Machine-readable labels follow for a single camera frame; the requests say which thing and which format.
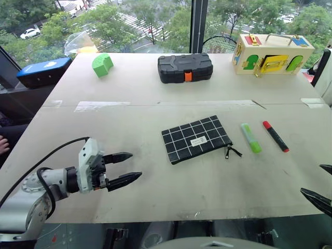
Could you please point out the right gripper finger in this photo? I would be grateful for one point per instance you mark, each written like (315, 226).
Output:
(320, 201)
(327, 168)

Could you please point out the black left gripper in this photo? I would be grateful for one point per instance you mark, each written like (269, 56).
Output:
(99, 169)

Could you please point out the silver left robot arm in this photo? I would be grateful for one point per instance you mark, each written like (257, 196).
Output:
(15, 207)

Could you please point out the black grid pencil pouch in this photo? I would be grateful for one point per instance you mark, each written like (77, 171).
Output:
(197, 140)

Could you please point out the black tool case orange latch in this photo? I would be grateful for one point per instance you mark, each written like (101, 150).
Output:
(184, 68)

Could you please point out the bystander bare hand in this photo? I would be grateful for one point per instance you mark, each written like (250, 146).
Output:
(3, 145)

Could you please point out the red and black marker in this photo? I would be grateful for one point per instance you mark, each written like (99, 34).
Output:
(275, 136)

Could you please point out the green highlighter pen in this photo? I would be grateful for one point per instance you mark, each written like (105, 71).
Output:
(251, 138)

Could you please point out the white rounded machine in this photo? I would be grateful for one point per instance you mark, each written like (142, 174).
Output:
(324, 75)

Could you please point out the red object behind table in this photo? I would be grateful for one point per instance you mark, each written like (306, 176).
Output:
(308, 75)

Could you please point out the green curved plastic block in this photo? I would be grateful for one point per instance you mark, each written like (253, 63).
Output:
(102, 64)

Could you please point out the grey rounded robot body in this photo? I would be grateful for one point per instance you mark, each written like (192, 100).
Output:
(212, 242)

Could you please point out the blue and black box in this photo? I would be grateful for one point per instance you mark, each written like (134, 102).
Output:
(42, 71)

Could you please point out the wooden lock activity box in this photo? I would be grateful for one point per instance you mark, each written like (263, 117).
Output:
(272, 55)

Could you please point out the clear plastic bag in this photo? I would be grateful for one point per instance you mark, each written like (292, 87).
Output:
(77, 42)

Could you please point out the badminton racket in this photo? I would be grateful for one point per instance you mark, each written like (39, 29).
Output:
(218, 45)

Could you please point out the white parked car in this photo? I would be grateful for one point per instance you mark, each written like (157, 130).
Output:
(30, 33)

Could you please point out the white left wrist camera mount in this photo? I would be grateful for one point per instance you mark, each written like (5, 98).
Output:
(86, 160)

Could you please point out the black bracket under table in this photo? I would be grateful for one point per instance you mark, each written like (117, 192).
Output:
(115, 238)
(267, 237)

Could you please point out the black window frame post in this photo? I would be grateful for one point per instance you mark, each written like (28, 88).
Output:
(199, 26)

